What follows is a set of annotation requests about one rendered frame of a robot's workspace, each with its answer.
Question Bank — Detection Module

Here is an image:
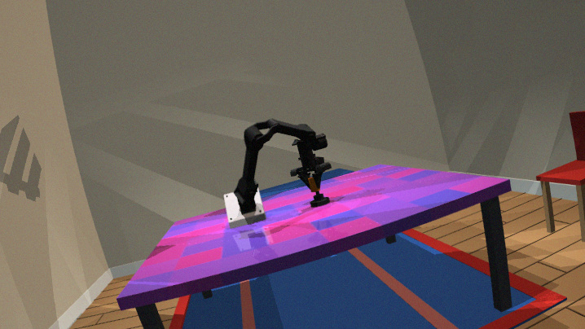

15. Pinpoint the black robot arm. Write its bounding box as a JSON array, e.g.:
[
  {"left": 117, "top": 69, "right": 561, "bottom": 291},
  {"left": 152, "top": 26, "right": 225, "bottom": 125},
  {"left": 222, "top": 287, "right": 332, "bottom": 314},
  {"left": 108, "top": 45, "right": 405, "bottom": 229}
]
[{"left": 234, "top": 118, "right": 328, "bottom": 214}]

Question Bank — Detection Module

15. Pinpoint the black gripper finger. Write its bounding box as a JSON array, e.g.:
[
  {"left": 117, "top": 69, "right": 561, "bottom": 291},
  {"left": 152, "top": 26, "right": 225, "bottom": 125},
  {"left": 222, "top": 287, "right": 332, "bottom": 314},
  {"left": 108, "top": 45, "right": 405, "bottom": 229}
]
[
  {"left": 312, "top": 171, "right": 325, "bottom": 189},
  {"left": 297, "top": 173, "right": 310, "bottom": 189}
]

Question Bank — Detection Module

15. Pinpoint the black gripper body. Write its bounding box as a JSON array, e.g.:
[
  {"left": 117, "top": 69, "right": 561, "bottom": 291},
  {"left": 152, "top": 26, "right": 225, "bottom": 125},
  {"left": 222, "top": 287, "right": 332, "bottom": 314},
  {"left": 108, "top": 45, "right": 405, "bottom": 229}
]
[{"left": 290, "top": 152, "right": 332, "bottom": 177}]

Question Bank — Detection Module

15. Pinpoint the orange knob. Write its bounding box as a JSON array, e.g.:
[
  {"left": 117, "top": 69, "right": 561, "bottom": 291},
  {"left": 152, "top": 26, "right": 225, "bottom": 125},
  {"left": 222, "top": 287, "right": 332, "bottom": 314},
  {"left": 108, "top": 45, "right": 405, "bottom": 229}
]
[{"left": 308, "top": 177, "right": 320, "bottom": 192}]

